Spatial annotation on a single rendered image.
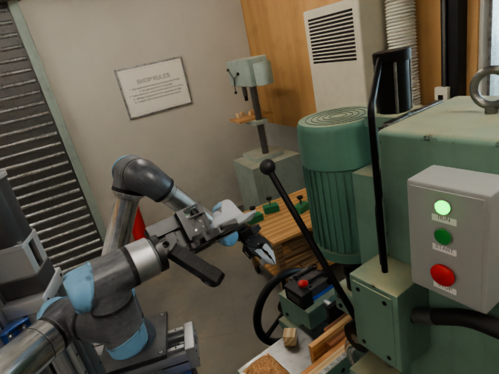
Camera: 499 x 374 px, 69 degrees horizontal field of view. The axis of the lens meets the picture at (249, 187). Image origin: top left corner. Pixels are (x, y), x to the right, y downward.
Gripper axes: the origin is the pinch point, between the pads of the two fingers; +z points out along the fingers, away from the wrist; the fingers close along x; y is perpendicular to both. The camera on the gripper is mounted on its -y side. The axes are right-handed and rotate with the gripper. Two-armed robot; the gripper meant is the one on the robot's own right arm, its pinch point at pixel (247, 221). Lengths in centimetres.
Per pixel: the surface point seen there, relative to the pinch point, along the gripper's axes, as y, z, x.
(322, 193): -2.8, 13.7, -9.1
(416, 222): -14.0, 5.1, -33.8
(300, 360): -35.6, 5.8, 25.2
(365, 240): -15.0, 15.2, -11.0
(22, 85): 208, -15, 219
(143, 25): 224, 95, 193
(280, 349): -31.9, 4.2, 30.4
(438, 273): -20.6, 4.0, -33.3
